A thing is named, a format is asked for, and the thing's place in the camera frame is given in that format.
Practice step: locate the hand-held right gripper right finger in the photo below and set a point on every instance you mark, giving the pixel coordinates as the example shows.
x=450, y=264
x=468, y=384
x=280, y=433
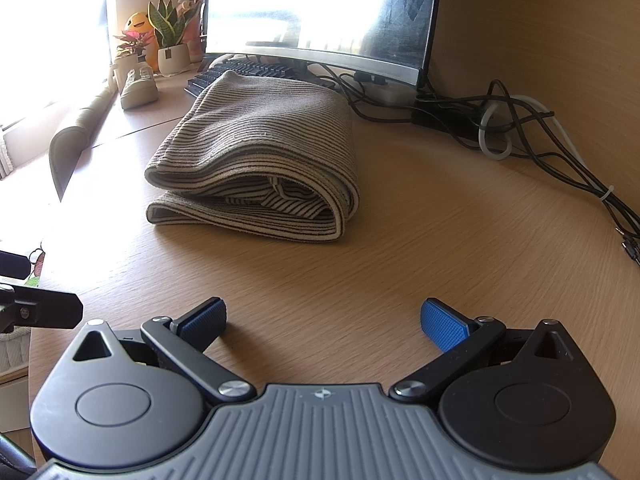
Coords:
x=445, y=327

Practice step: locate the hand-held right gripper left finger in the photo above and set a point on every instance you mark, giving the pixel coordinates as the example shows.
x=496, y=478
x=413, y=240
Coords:
x=202, y=322

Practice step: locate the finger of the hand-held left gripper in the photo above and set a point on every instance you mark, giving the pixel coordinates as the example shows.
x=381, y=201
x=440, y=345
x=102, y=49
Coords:
x=12, y=263
x=50, y=310

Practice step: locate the beige striped sweater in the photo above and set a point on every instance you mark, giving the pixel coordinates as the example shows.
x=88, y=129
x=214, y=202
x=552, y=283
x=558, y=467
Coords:
x=260, y=135

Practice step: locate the floral printed cloth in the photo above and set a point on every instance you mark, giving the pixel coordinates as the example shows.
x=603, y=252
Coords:
x=36, y=265

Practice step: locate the beige chair back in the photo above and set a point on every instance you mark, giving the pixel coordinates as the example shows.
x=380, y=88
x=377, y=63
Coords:
x=70, y=145

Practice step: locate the black power adapter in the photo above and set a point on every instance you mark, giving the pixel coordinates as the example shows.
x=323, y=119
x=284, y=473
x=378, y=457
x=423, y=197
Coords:
x=440, y=117

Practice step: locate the white shoe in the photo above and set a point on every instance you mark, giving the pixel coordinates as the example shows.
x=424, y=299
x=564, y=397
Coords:
x=137, y=87

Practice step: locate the white power strip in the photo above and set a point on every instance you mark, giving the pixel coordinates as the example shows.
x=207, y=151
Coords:
x=387, y=92

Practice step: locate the pink plant in white pot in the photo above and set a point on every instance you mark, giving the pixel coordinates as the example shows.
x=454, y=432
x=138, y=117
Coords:
x=127, y=47

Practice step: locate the black keyboard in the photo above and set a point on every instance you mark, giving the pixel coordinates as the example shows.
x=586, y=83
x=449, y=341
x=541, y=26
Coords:
x=210, y=76

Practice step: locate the snake plant in white pot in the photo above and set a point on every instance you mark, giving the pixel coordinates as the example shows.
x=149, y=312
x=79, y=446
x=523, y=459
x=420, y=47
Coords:
x=172, y=55

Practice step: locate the yellow plush toy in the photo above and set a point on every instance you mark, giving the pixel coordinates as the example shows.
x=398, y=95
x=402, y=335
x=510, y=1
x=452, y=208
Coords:
x=137, y=22

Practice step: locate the pink plush toy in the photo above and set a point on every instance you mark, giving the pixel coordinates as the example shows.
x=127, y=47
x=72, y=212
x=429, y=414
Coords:
x=192, y=20

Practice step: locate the curved computer monitor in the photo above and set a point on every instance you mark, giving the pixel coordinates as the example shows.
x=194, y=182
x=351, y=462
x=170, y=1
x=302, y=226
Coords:
x=400, y=20

